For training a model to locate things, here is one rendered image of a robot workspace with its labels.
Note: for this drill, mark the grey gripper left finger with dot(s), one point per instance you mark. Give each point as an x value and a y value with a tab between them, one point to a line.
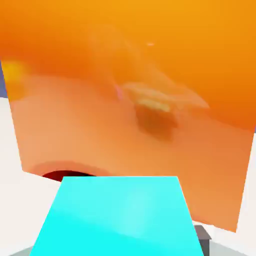
25	252

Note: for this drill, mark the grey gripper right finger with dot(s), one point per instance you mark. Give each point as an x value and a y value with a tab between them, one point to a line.
205	242

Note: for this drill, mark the small cyan cube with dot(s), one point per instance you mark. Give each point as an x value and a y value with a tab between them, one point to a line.
120	220

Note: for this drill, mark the large orange box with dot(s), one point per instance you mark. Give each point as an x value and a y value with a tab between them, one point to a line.
128	80

